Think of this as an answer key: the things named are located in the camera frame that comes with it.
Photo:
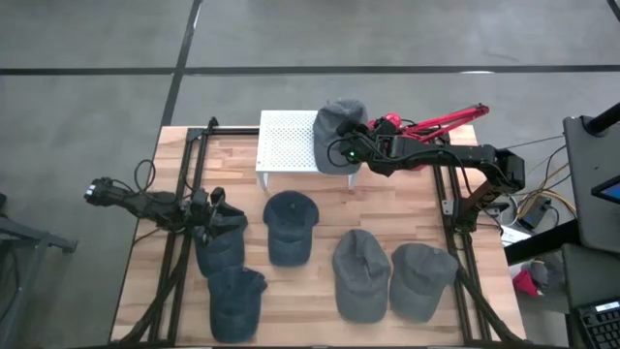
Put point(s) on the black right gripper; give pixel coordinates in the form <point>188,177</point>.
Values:
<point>382,145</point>

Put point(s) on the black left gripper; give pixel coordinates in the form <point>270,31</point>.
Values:
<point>199,208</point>

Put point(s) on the grey baseball cap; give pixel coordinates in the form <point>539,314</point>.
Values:
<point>361,278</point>
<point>419,283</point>
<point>327,131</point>

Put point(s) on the navy baseball cap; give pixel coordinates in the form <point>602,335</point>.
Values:
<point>220,249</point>
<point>289,230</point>
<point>235,303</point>

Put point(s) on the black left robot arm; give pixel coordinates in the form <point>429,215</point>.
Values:
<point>140,203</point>

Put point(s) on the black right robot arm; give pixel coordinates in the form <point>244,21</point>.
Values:
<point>465,160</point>

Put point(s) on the white perforated metal shelf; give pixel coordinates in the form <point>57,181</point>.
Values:
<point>286,140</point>

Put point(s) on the red desk lamp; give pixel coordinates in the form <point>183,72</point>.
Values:
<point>436,121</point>

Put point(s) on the white paper sheet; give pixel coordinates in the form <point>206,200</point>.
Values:
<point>514,235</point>

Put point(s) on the grey metal stand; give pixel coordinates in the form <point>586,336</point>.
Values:
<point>29,242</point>

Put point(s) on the black power supply box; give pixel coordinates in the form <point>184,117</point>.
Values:
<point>535,213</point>

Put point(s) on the black beam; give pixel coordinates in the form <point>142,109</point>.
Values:
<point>542,242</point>

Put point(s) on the red cloth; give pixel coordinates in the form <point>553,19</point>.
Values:
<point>525,283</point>

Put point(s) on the grey cloth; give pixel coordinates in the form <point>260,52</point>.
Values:
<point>540,274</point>

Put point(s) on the grey desk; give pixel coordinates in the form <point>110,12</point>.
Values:
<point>593,194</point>

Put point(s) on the black pole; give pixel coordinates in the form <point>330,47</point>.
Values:
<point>603,121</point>

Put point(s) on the blue tablet screen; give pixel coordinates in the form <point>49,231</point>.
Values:
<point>609,190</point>

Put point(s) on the black keyboard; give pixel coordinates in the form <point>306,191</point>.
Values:
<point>600,325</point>

